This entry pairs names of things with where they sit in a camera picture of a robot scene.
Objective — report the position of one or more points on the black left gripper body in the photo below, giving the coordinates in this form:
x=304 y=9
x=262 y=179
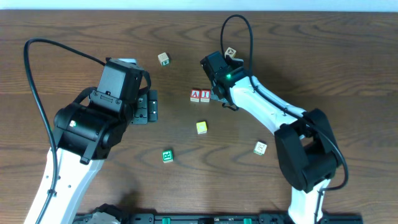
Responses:
x=147 y=109

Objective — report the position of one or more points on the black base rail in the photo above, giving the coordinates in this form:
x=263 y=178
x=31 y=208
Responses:
x=110 y=214

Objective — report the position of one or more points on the green picture wooden block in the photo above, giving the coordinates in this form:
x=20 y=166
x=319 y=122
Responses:
x=164 y=59

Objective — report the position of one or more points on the red letter A block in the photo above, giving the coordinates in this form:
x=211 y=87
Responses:
x=195 y=95

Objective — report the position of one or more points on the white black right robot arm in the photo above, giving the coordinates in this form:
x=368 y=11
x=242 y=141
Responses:
x=306 y=147

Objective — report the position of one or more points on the green letter R block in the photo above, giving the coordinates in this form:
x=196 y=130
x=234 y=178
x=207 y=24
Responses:
x=167 y=156

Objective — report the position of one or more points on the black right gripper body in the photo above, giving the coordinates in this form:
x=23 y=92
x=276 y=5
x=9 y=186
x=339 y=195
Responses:
x=221 y=99

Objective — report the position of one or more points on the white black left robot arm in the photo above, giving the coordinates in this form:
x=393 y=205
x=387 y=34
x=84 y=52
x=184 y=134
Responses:
x=84 y=133

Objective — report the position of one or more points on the yellow-sided picture block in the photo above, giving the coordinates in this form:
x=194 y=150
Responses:
x=230 y=52

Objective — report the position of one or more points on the red letter I block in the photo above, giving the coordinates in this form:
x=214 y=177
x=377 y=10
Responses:
x=205 y=96

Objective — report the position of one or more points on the yellow wooden block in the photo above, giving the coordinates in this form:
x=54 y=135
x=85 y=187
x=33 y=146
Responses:
x=201 y=127

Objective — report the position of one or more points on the white picture wooden block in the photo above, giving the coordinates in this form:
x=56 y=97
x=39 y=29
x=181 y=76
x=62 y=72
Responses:
x=260 y=148

